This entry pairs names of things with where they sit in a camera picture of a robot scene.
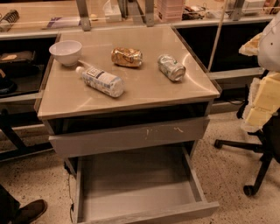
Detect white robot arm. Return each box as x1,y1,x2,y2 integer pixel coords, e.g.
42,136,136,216
239,12,280,132

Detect grey drawer cabinet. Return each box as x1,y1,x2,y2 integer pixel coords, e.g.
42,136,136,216
33,24,223,224

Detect closed upper drawer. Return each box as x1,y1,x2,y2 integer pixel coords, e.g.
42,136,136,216
49,116,209,158

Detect green and silver can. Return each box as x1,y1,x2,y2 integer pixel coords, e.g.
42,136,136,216
157,54,186,82

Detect open middle drawer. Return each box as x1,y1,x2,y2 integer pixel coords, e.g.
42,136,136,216
73,144,219,224

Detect clear plastic water bottle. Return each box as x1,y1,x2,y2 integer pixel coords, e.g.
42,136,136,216
76,66,124,98

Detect white bowl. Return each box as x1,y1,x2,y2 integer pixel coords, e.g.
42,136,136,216
49,40,82,67

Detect white tissue box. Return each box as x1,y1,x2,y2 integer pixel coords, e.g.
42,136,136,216
102,0,122,23

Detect pink stacked trays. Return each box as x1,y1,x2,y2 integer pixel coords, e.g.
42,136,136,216
156,0,185,22

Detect white pole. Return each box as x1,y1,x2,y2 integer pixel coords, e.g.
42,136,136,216
207,0,228,72

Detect purple and white booklet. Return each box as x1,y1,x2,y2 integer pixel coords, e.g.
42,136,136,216
46,17,81,29

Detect black office chair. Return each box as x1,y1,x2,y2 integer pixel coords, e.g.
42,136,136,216
213,69,280,197

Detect brown shoe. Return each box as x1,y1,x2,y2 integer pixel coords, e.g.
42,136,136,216
12,199,47,224

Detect black coil spring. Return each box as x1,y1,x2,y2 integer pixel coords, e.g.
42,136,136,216
0,10,19,32

